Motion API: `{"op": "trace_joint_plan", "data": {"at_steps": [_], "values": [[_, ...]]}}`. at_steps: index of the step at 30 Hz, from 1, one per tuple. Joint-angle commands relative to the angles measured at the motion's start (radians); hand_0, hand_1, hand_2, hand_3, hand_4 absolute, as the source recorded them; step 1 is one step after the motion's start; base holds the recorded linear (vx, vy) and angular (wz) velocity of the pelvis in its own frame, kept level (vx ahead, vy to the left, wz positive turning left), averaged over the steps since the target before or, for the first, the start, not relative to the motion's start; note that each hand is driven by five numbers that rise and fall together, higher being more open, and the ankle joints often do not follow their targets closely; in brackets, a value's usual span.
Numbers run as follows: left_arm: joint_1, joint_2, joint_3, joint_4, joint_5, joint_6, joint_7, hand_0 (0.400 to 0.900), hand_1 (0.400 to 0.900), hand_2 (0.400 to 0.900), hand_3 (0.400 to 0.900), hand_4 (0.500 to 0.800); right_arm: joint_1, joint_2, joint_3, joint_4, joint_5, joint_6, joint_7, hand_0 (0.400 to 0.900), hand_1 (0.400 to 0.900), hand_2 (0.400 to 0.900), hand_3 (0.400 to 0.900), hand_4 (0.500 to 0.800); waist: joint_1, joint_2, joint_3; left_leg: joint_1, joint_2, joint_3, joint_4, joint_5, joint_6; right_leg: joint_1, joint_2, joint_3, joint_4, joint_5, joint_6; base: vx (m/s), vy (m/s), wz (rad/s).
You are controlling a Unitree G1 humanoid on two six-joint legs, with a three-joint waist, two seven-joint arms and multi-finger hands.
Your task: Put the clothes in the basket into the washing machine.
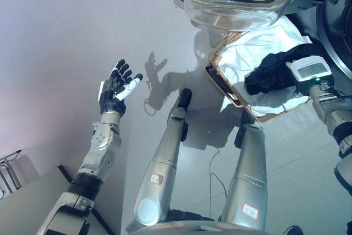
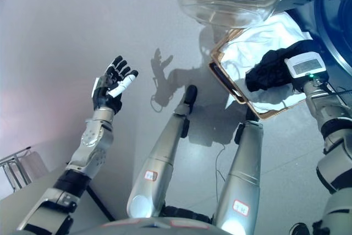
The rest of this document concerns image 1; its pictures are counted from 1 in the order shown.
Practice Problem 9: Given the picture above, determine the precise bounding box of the grey robot torso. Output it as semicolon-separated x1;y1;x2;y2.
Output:
125;220;267;235

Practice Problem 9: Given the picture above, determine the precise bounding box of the metal drying rack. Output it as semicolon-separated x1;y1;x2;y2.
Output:
0;149;39;200

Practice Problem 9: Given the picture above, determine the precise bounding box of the black garment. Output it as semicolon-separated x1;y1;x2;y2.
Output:
244;43;322;95

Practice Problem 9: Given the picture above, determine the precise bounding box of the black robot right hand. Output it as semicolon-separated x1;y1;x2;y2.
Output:
285;55;332;97

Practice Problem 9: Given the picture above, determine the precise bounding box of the silver robot left leg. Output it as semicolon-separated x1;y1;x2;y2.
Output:
125;88;193;232

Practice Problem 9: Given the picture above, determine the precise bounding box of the silver robot leg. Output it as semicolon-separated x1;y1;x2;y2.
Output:
219;123;268;232
125;88;193;232

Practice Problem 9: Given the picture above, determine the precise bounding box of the thin black floor cable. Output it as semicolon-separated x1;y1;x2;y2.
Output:
208;148;229;221

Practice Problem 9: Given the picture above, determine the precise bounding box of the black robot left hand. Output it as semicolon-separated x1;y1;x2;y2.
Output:
98;59;144;114

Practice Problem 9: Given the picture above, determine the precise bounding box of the woven wicker laundry basket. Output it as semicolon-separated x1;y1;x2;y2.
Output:
205;31;314;124

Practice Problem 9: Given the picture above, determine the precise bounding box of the white cloth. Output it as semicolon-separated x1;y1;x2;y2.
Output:
213;16;314;117

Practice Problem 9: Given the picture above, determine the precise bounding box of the round glass washing machine door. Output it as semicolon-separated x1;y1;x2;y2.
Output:
153;0;315;31

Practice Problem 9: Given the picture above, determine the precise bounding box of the silver robot right leg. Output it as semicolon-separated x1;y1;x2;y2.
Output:
219;123;268;232

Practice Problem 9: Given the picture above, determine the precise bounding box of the grey front-load washing machine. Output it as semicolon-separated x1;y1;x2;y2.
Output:
285;0;352;74

